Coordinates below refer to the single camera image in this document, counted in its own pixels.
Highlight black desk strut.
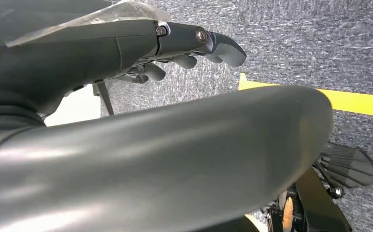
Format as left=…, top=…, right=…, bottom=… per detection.
left=92, top=81, right=115, bottom=116

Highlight white desk panel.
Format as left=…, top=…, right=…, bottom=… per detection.
left=44, top=84, right=101, bottom=128

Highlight ribbed grey left arm sleeve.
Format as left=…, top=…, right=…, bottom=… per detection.
left=0, top=105, right=46, bottom=161

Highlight black ribbed robot foot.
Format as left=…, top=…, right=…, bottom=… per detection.
left=314, top=142, right=373, bottom=189

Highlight yellow floor tape strip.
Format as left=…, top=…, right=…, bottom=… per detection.
left=237, top=72, right=373, bottom=119

